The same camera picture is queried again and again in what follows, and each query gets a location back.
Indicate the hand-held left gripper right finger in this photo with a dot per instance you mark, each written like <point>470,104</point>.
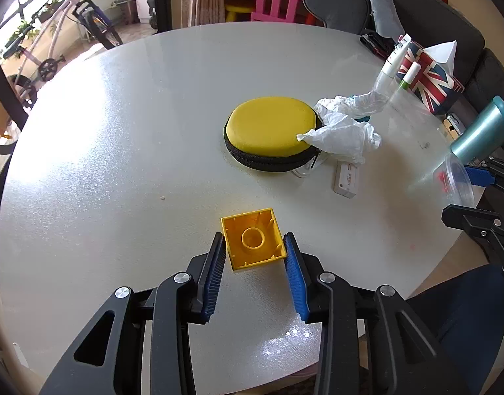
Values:
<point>295,284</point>

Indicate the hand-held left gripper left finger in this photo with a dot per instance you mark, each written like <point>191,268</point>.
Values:
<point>213,279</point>

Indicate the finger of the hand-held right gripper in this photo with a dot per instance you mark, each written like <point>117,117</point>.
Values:
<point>478,176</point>
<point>470,218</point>

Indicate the yellow toy block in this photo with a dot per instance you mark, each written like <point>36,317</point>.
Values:
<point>235,251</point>

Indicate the small white box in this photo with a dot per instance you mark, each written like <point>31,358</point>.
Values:
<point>346,183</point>

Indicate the white tissue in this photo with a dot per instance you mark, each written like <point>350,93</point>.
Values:
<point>342,138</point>

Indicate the white plastic wrap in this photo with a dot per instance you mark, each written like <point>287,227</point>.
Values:
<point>351,105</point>

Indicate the yellow round zip case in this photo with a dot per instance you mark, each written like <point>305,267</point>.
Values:
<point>264,125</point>

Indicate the clear plastic cup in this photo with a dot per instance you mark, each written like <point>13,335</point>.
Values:
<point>458,173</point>

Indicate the teal metal bottle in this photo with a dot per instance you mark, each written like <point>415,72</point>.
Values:
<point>478,131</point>

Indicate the person's trouser leg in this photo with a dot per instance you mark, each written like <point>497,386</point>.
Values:
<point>462,317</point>

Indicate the flag print tissue box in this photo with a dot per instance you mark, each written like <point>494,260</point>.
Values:
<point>431,82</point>

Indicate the small clear jar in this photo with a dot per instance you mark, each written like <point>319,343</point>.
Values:
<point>307,171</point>

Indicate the short white green tube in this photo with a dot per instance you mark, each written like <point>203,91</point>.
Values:
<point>409,75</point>

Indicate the tall white tube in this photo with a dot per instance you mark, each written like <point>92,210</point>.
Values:
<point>394,59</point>

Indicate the dark grey sofa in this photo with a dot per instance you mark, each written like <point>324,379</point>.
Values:
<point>445,20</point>

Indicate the black pouch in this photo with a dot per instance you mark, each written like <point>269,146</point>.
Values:
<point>373,43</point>

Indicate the light grey cushion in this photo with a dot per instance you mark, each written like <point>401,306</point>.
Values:
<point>381,4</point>

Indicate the grey office chair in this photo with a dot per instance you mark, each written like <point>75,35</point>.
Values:
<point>338,4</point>

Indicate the white bicycle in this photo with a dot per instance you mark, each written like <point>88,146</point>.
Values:
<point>48,67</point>

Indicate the yellow kids stool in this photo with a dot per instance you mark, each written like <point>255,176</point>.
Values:
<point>239,9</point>

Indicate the potted green plants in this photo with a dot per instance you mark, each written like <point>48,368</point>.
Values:
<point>21,33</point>

